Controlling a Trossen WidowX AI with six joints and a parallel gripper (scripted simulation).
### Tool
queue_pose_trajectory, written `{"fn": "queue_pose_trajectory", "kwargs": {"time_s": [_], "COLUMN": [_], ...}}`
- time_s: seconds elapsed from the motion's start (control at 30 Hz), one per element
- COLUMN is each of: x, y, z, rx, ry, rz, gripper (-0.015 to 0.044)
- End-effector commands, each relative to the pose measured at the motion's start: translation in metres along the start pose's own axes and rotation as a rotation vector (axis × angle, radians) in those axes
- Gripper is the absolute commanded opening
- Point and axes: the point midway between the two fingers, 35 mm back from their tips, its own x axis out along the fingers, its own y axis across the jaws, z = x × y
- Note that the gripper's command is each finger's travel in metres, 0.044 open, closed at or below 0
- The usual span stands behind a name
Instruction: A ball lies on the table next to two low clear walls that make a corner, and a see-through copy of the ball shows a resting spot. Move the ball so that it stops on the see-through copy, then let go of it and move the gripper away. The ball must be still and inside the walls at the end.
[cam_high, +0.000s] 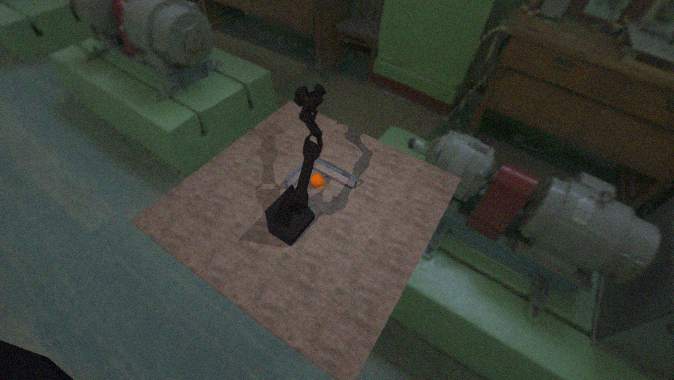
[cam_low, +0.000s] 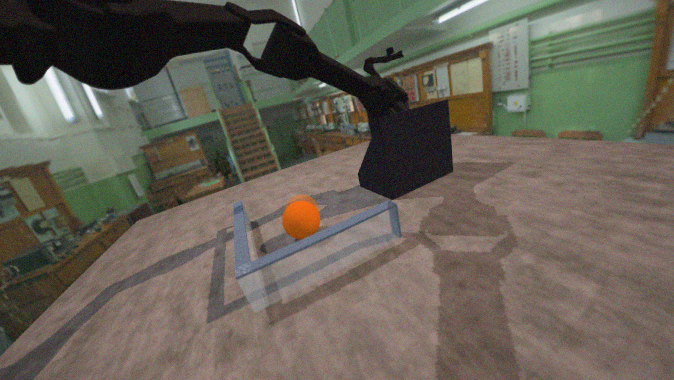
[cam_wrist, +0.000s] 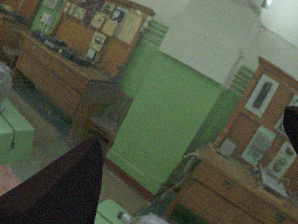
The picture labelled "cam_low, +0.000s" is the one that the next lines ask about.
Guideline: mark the orange ball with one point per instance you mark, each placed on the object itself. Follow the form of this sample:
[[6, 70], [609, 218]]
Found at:
[[302, 198], [301, 220]]

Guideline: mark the clear low l-shaped wall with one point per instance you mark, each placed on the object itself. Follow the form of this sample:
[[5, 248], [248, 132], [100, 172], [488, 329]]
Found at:
[[298, 271]]

